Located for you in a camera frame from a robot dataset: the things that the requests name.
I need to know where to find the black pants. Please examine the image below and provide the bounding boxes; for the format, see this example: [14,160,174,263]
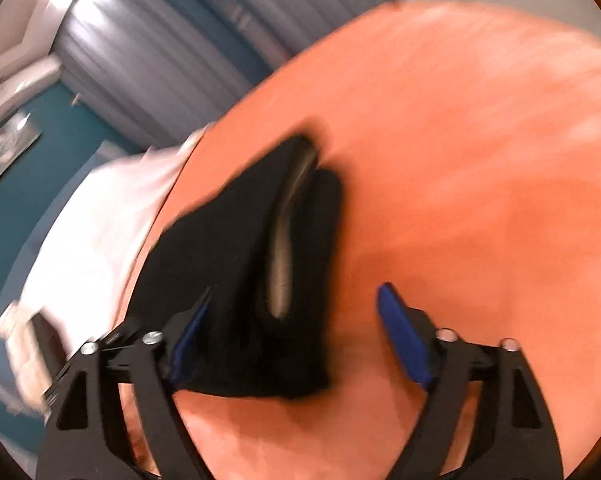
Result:
[129,132,344,402]

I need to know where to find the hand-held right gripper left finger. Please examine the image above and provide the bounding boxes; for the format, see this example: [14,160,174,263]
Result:
[35,286,217,480]

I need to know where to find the grey curtain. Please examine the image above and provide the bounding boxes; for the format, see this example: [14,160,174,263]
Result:
[50,0,406,153]

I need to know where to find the white air conditioner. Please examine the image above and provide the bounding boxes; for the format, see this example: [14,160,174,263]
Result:
[0,54,64,124]

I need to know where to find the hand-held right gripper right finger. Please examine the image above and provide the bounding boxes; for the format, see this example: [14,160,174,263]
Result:
[377,281,565,480]

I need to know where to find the orange blanket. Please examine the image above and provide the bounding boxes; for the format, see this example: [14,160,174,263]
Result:
[114,0,601,480]

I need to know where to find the cream cloth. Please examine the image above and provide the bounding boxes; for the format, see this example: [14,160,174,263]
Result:
[0,302,51,413]

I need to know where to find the white pillow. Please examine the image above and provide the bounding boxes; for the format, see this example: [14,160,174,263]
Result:
[23,127,208,361]

